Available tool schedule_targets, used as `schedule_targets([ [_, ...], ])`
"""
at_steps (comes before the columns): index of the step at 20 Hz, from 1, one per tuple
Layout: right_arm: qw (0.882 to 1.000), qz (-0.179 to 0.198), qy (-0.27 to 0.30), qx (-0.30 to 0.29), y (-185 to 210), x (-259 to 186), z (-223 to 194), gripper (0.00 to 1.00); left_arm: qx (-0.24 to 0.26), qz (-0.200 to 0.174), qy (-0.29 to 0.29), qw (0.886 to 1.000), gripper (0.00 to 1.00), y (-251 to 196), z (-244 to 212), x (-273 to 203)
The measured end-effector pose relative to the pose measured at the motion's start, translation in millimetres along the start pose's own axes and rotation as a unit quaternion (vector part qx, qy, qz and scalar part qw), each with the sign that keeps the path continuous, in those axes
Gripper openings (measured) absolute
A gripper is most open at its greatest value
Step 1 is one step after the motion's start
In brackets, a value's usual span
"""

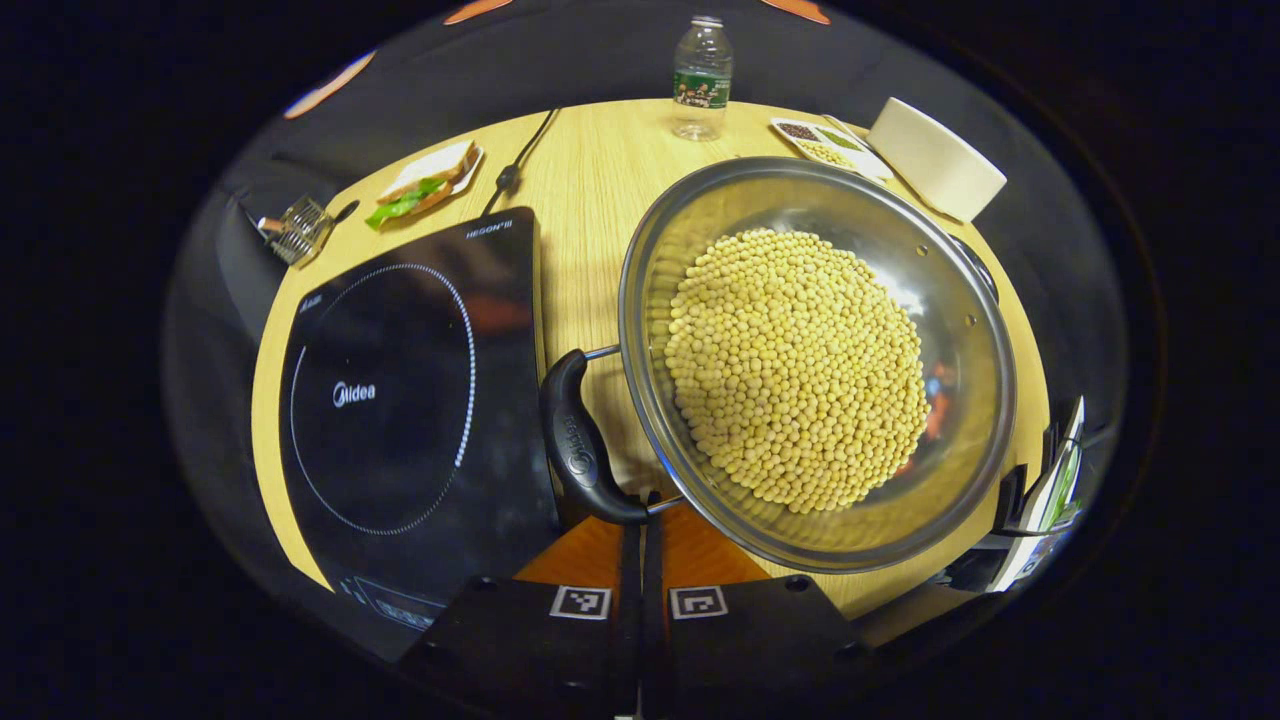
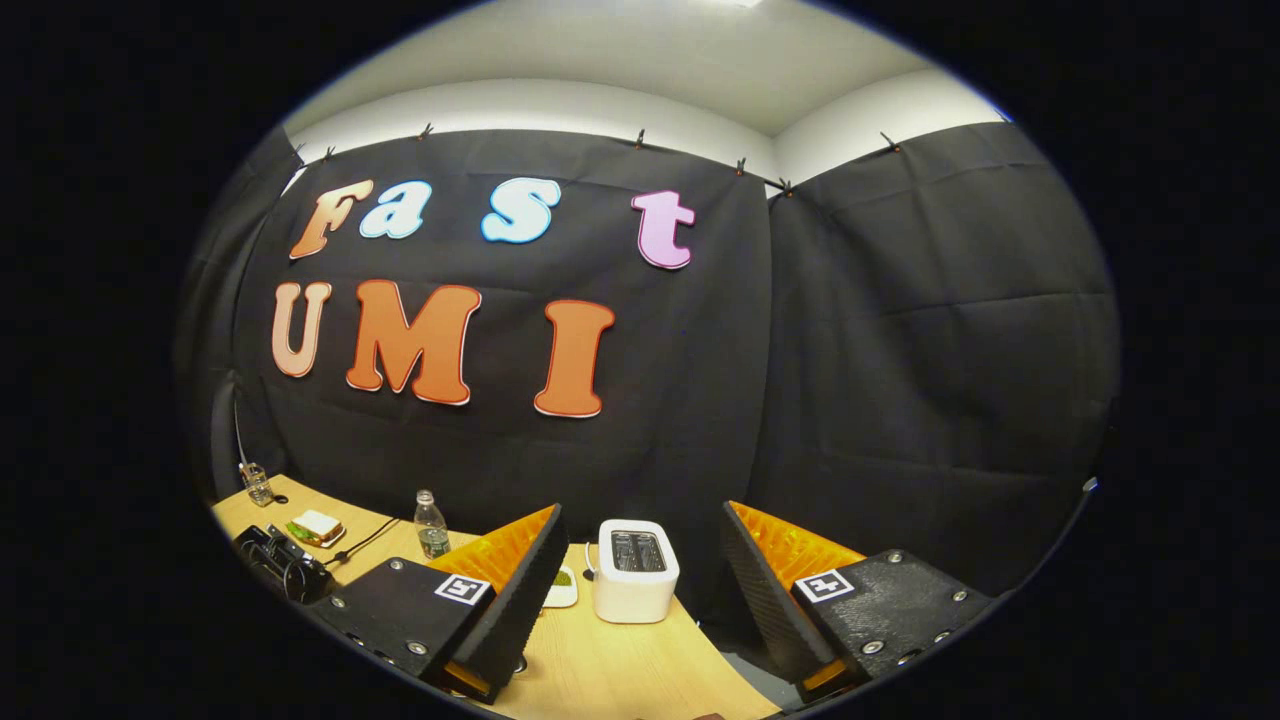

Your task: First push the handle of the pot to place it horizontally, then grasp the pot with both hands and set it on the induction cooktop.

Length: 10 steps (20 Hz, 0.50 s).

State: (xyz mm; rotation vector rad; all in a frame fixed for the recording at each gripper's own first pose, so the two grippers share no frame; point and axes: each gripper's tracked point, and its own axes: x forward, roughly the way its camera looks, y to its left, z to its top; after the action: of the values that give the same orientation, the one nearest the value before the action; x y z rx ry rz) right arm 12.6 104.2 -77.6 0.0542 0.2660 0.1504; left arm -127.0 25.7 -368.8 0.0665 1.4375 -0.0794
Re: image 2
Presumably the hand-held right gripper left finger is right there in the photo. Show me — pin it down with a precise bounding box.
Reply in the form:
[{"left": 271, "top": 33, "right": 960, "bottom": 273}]
[{"left": 310, "top": 503, "right": 570, "bottom": 705}]

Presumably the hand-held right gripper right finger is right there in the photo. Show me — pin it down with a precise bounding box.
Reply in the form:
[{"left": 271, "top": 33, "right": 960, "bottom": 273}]
[{"left": 721, "top": 499, "right": 997, "bottom": 705}]

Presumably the black induction cooktop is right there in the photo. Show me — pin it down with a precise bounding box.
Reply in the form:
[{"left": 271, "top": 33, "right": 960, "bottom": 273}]
[{"left": 233, "top": 524, "right": 337, "bottom": 606}]

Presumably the white toaster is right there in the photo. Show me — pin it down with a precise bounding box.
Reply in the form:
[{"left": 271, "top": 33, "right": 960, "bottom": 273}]
[{"left": 592, "top": 519, "right": 681, "bottom": 625}]

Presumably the clear plastic water bottle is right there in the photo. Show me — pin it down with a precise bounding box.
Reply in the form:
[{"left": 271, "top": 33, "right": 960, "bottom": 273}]
[{"left": 414, "top": 490, "right": 451, "bottom": 561}]

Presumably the toast sandwich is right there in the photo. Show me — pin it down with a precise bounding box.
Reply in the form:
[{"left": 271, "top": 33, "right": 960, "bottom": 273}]
[{"left": 286, "top": 510, "right": 347, "bottom": 549}]

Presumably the dark chair back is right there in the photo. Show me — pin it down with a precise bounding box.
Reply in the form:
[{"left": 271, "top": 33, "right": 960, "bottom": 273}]
[{"left": 208, "top": 370, "right": 241, "bottom": 501}]

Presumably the black power cable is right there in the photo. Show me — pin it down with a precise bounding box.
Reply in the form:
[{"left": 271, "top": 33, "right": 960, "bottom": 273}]
[{"left": 335, "top": 517, "right": 402, "bottom": 566}]

